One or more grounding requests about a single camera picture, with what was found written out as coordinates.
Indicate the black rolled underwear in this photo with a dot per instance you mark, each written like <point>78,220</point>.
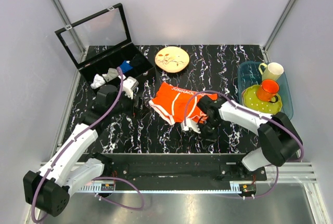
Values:
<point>137,61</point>

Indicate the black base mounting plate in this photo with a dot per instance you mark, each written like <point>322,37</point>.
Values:
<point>215,166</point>

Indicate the blue rolled underwear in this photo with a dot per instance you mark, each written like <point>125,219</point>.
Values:
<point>125,66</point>

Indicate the white rolled underwear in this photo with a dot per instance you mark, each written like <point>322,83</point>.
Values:
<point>98,81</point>

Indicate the black compartment box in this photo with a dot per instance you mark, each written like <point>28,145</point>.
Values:
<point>107,43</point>

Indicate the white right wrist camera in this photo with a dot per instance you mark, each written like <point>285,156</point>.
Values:
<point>190,125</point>

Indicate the cream yellow-handled mug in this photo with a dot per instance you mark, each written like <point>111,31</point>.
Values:
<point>271,71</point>

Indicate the left aluminium frame post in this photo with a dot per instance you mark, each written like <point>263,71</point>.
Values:
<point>66,21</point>

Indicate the aluminium frame post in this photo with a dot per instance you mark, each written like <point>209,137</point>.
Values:
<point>279,24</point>
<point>66,21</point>

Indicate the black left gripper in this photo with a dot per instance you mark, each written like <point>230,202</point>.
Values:
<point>134,110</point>

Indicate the blue transparent plastic bin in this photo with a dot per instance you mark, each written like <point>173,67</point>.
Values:
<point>248,75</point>

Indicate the orange mug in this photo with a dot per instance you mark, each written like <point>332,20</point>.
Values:
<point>268,91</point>

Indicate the round wooden patterned plate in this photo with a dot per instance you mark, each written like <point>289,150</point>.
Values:
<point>172,59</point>

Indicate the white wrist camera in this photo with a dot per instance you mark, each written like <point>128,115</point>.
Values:
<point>190,125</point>
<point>129,86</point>

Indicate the grey rolled underwear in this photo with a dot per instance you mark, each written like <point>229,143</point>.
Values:
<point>110,75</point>

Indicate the orange underwear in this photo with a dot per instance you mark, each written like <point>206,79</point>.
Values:
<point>171,103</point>

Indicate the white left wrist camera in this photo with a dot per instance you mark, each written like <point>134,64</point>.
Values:
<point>129,86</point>

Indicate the yellow-green dotted plate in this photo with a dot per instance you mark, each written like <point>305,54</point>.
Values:
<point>250,100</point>

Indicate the right aluminium frame post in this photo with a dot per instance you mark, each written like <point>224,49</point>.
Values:
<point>279,24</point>

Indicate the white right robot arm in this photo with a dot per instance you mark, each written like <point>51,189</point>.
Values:
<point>277,136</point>

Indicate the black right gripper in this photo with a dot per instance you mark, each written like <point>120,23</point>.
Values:
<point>212,137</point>

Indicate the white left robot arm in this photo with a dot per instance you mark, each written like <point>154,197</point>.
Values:
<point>50,188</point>

